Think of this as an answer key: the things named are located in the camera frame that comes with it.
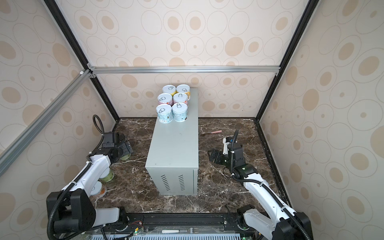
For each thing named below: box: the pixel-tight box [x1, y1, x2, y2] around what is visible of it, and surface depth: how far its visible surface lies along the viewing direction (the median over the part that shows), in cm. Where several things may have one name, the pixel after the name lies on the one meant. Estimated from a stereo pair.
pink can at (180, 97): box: [173, 92, 188, 105], surface depth 76 cm
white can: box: [156, 103, 174, 124], surface depth 70 cm
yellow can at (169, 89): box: [162, 84, 178, 96], surface depth 81 cm
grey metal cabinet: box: [145, 87, 199, 196], surface depth 66 cm
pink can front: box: [157, 93, 174, 106], surface depth 75 cm
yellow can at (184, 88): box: [176, 84, 191, 101], surface depth 81 cm
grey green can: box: [172, 102, 189, 123], surface depth 71 cm
